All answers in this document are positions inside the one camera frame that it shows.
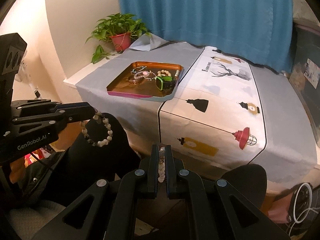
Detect orange metal tray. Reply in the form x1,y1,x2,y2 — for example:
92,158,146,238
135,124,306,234
106,61,183,102

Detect white bead bracelet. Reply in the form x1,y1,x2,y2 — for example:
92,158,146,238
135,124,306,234
80,111,114,147
158,146,165,183

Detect white printed table runner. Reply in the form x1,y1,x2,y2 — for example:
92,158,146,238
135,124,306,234
159,47,267,170

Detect green potted plant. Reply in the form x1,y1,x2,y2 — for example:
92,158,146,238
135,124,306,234
86,13,151,53

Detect pink stone bracelet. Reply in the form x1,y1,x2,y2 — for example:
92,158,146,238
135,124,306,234
133,70,157,81

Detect dark storage cabinet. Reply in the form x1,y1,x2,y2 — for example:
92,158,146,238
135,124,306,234
289,24,319,140

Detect blue curtain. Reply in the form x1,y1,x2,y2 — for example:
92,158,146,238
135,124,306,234
119,0,293,72

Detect green bead string bracelet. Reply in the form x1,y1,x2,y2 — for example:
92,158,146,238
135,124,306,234
130,65,148,75

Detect green black smartwatch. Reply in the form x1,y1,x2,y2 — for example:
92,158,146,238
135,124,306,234
155,76,176,90

